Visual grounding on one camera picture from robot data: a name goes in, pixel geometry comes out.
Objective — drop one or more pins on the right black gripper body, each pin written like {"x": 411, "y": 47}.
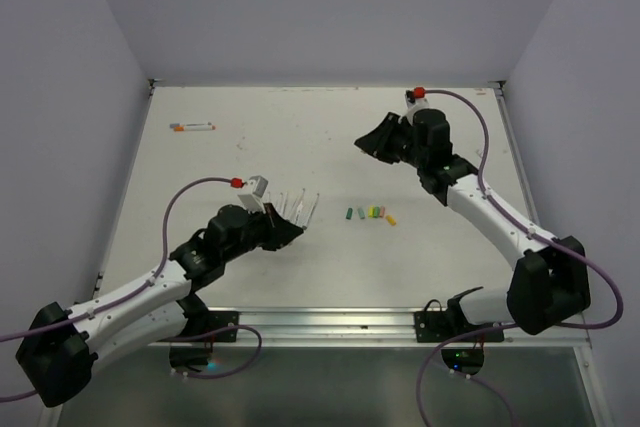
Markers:
{"x": 417, "y": 156}

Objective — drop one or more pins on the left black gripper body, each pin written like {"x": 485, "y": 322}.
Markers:
{"x": 249, "y": 240}

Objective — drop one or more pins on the dark green marker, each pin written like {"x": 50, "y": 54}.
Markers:
{"x": 300, "y": 197}

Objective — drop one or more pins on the bright orange capped marker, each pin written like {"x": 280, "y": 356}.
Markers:
{"x": 194, "y": 128}

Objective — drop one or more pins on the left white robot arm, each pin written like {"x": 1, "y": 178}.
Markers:
{"x": 65, "y": 347}

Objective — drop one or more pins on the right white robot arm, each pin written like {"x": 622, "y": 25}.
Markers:
{"x": 547, "y": 287}

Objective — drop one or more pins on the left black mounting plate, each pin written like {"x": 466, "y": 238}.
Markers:
{"x": 213, "y": 320}

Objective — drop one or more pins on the black mounting plate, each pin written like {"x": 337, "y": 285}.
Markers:
{"x": 437, "y": 326}
{"x": 213, "y": 320}

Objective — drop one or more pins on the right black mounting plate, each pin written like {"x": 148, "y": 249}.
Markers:
{"x": 437, "y": 326}

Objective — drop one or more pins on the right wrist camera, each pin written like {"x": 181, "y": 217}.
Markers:
{"x": 416, "y": 101}

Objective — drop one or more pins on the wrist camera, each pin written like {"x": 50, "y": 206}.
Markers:
{"x": 250, "y": 192}
{"x": 416, "y": 101}

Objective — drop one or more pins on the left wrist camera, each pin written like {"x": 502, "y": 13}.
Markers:
{"x": 250, "y": 192}

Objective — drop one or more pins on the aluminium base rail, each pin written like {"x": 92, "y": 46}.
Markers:
{"x": 334, "y": 327}

